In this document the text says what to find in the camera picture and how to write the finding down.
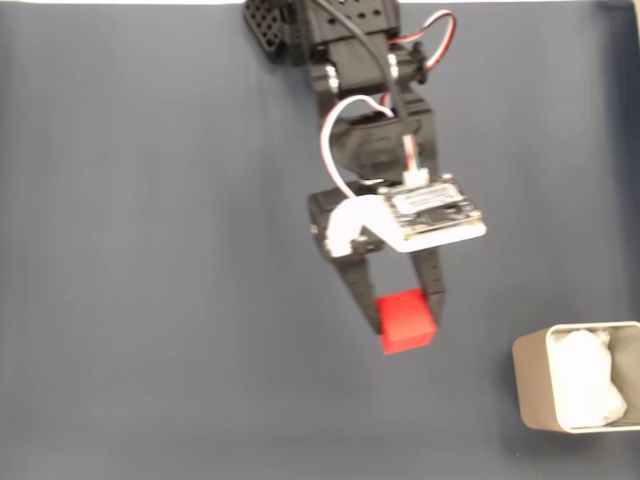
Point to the red cube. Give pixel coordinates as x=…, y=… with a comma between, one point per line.
x=405, y=325

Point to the beige metal box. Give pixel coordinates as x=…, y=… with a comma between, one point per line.
x=530, y=380

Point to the dark grey table mat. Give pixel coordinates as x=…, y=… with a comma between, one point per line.
x=200, y=300

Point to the white crumpled tissue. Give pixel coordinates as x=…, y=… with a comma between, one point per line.
x=580, y=380

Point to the camera board on white mount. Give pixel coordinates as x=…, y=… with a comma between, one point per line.
x=435, y=210

